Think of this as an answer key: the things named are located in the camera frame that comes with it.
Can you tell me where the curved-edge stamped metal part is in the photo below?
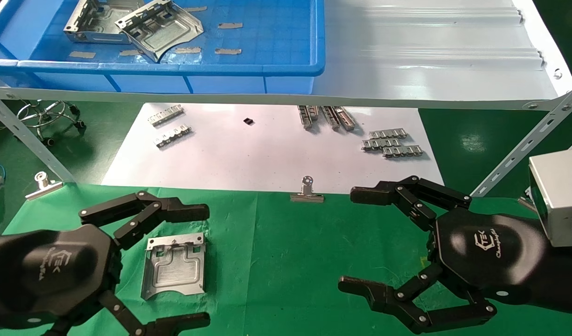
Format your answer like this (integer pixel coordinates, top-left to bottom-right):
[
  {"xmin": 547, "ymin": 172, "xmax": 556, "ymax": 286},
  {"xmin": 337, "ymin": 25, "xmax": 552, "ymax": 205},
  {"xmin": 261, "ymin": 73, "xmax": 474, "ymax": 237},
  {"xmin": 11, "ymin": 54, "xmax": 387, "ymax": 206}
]
[{"xmin": 115, "ymin": 0, "xmax": 204, "ymax": 63}]

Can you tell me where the chrome stool base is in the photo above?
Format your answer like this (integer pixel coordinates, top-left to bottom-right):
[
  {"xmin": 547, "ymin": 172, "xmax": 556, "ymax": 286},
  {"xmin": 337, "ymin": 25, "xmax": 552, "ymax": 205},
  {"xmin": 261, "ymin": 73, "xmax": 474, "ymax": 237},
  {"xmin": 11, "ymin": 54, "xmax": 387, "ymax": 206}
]
[{"xmin": 16, "ymin": 100, "xmax": 86, "ymax": 147}]

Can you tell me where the metal slide rail bundle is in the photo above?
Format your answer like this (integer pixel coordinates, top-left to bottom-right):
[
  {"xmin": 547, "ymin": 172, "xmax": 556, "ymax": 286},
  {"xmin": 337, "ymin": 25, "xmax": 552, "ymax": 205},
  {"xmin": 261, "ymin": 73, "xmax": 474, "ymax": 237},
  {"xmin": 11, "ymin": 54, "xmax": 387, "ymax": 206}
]
[
  {"xmin": 322, "ymin": 106, "xmax": 357, "ymax": 132},
  {"xmin": 298, "ymin": 105, "xmax": 321, "ymax": 130}
]

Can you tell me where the stamped metal plate part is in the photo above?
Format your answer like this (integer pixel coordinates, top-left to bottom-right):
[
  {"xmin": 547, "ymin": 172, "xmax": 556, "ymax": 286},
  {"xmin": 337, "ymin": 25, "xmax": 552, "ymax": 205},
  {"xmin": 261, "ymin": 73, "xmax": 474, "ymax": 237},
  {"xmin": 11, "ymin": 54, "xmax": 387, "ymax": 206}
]
[{"xmin": 141, "ymin": 232, "xmax": 207, "ymax": 301}]

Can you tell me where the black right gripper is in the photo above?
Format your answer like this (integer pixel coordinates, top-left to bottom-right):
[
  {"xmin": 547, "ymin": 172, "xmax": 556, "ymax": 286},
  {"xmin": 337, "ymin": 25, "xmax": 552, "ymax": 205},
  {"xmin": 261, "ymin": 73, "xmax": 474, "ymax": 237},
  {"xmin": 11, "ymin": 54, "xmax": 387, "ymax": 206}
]
[{"xmin": 338, "ymin": 175, "xmax": 549, "ymax": 335}]

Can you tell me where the blue plastic bin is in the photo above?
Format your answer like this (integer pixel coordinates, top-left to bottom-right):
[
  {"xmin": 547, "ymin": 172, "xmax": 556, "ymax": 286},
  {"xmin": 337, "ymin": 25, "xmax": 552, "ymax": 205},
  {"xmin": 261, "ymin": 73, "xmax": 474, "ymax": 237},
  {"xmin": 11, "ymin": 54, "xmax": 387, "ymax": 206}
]
[{"xmin": 0, "ymin": 0, "xmax": 326, "ymax": 94}]

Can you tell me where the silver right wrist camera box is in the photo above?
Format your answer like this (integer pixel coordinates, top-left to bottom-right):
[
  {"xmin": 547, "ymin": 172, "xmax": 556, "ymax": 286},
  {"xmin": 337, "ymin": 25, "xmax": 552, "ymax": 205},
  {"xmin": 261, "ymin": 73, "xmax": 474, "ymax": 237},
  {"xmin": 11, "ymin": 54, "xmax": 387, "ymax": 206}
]
[{"xmin": 528, "ymin": 149, "xmax": 572, "ymax": 248}]

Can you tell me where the green table cloth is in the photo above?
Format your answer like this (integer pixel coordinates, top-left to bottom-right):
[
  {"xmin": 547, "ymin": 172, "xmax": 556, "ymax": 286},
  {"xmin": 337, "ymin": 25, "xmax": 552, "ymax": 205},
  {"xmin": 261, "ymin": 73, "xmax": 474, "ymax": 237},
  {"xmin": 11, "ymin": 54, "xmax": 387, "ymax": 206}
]
[{"xmin": 0, "ymin": 182, "xmax": 572, "ymax": 336}]

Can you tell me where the perforated white shelf brace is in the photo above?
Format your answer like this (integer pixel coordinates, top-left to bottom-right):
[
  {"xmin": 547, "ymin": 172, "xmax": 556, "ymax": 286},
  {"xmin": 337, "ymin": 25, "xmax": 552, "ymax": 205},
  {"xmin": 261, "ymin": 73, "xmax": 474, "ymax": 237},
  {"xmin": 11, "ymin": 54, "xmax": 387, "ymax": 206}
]
[
  {"xmin": 469, "ymin": 82, "xmax": 572, "ymax": 198},
  {"xmin": 0, "ymin": 91, "xmax": 77, "ymax": 184}
]

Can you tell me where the metal link strip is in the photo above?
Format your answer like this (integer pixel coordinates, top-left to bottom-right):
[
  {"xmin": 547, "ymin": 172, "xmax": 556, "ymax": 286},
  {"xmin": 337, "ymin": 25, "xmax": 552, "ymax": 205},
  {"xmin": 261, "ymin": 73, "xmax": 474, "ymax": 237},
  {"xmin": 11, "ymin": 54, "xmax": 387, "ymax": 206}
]
[
  {"xmin": 362, "ymin": 138, "xmax": 402, "ymax": 152},
  {"xmin": 383, "ymin": 145, "xmax": 424, "ymax": 159},
  {"xmin": 369, "ymin": 129, "xmax": 408, "ymax": 140}
]

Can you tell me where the white sheet on floor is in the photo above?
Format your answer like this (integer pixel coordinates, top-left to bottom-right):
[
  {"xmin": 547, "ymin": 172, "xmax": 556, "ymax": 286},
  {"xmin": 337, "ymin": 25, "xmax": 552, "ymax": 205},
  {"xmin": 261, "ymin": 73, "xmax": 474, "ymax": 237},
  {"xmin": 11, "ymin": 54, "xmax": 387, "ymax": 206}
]
[{"xmin": 101, "ymin": 103, "xmax": 448, "ymax": 197}]

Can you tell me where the silver binder clip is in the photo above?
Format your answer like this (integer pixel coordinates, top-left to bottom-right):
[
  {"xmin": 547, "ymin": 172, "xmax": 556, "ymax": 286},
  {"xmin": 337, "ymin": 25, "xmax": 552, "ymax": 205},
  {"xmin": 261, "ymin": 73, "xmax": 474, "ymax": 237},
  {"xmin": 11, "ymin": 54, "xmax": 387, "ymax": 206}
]
[
  {"xmin": 290, "ymin": 175, "xmax": 325, "ymax": 203},
  {"xmin": 25, "ymin": 171, "xmax": 64, "ymax": 201}
]

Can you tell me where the boxy stamped metal part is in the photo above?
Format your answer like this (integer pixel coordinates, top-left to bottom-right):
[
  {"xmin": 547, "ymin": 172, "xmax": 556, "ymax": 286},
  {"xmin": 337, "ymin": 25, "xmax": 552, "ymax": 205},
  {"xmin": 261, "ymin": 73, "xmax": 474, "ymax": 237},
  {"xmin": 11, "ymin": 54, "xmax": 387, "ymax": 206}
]
[{"xmin": 63, "ymin": 0, "xmax": 146, "ymax": 44}]

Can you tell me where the notched metal rail strip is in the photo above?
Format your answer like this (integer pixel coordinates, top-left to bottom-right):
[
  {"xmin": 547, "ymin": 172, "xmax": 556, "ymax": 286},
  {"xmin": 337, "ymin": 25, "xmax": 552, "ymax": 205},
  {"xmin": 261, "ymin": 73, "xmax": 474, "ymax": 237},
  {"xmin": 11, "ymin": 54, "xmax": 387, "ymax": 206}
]
[
  {"xmin": 155, "ymin": 124, "xmax": 193, "ymax": 149},
  {"xmin": 148, "ymin": 105, "xmax": 184, "ymax": 127}
]

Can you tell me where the white metal shelf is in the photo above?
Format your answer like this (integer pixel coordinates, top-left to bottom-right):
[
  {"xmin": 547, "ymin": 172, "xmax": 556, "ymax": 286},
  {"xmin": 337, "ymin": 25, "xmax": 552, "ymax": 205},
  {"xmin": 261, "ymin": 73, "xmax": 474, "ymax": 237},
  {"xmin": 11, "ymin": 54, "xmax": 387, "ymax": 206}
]
[{"xmin": 0, "ymin": 0, "xmax": 572, "ymax": 112}]

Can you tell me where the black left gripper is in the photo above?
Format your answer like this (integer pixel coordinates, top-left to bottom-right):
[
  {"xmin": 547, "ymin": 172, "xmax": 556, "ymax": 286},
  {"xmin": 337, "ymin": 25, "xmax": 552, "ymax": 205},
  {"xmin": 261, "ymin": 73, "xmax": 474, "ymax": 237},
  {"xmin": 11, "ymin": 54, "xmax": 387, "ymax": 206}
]
[{"xmin": 0, "ymin": 190, "xmax": 211, "ymax": 336}]

